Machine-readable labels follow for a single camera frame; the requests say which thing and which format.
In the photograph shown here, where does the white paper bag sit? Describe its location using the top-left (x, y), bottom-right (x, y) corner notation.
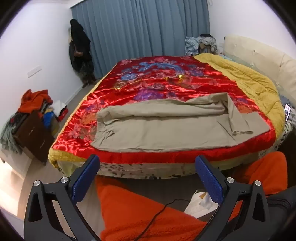
top-left (184, 190), bottom-right (219, 219)

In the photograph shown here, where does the cream padded headboard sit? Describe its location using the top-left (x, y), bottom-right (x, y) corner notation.
top-left (223, 35), bottom-right (296, 99)

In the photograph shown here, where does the red floral quilt yellow backing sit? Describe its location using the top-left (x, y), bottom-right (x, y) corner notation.
top-left (48, 53), bottom-right (285, 172)

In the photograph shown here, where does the black cable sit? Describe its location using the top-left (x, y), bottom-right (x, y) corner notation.
top-left (134, 199), bottom-right (194, 241)

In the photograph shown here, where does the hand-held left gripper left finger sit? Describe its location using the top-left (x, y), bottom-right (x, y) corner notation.
top-left (23, 154), bottom-right (105, 241)

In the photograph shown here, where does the black padded cloth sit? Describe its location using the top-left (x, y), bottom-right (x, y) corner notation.
top-left (266, 185), bottom-right (295, 232)

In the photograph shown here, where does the black hanging coat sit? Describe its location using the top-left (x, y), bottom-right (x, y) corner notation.
top-left (69, 19), bottom-right (97, 88)

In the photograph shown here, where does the blue-grey curtain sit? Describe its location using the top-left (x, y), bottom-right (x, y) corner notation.
top-left (70, 0), bottom-right (210, 80)

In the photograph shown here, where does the orange fleece garment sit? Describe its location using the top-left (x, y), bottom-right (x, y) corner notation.
top-left (96, 152), bottom-right (288, 241)

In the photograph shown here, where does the patterned bed sheet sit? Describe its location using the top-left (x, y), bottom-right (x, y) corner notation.
top-left (57, 119), bottom-right (295, 181)

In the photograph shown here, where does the orange clothes heap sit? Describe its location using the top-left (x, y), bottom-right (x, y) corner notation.
top-left (18, 89), bottom-right (53, 114)

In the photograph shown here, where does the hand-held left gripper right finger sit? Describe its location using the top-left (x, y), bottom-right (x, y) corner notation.
top-left (195, 156), bottom-right (270, 241)

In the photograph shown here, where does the red box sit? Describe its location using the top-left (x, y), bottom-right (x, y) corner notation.
top-left (58, 107), bottom-right (69, 121)

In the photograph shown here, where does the white wall switch plate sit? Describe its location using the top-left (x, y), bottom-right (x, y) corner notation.
top-left (27, 67), bottom-right (42, 77)

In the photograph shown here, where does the grey patterned clothes heap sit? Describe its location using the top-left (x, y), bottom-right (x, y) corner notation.
top-left (0, 113), bottom-right (23, 154)

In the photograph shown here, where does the smartphone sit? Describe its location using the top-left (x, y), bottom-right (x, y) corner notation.
top-left (283, 103), bottom-right (292, 122)

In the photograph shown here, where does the brown wooden cabinet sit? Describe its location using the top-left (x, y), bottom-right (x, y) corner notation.
top-left (13, 111), bottom-right (55, 165)

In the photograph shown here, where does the dark clothes pile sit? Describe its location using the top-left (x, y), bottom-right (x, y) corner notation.
top-left (198, 34), bottom-right (218, 55)

